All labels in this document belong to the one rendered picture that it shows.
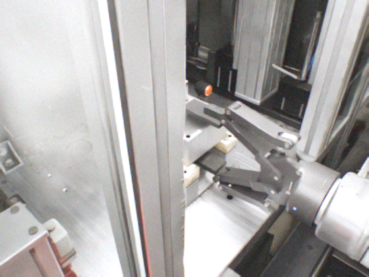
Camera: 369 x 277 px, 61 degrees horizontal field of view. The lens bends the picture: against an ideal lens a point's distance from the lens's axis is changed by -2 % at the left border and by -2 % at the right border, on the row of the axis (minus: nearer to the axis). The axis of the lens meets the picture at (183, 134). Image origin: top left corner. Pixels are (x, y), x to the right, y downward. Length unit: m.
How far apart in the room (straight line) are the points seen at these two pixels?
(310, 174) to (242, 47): 0.37
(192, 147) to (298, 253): 0.41
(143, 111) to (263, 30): 0.52
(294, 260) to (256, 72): 0.41
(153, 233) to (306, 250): 0.58
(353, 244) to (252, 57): 0.43
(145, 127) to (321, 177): 0.27
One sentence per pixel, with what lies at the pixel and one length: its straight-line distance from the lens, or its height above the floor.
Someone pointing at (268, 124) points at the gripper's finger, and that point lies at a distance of 0.41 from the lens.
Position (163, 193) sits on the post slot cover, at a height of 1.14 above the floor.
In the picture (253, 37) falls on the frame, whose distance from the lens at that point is 0.68.
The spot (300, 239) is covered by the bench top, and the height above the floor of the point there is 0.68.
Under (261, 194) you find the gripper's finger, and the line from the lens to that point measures 0.49.
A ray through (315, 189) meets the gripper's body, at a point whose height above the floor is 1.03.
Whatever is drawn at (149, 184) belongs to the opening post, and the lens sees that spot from 0.20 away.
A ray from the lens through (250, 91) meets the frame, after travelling 0.72.
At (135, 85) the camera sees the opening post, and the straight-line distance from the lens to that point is 0.16.
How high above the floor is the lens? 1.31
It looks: 38 degrees down
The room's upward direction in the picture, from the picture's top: straight up
